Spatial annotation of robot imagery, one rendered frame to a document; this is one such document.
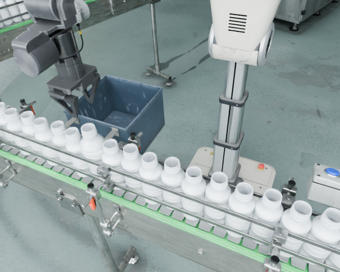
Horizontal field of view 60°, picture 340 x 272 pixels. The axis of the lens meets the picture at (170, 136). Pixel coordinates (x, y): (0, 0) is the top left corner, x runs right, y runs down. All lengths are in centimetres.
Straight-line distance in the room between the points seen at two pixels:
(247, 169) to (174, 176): 124
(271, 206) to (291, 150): 183
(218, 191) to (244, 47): 59
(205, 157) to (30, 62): 151
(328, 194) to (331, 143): 186
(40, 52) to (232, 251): 62
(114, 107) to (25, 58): 103
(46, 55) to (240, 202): 49
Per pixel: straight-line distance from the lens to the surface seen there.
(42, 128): 91
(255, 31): 108
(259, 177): 189
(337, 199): 82
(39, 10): 62
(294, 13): 430
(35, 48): 60
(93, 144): 79
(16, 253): 213
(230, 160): 150
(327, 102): 310
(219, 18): 109
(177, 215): 81
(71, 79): 68
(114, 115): 157
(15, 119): 100
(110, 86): 151
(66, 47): 64
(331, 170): 82
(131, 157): 75
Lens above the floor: 169
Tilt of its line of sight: 43 degrees down
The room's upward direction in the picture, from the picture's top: 4 degrees counter-clockwise
